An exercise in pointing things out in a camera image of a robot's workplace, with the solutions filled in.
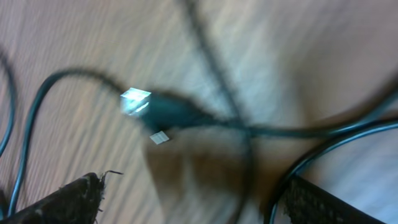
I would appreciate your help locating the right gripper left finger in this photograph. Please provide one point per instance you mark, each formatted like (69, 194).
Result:
(75, 203)

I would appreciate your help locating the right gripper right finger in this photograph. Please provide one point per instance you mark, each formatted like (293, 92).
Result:
(306, 203)

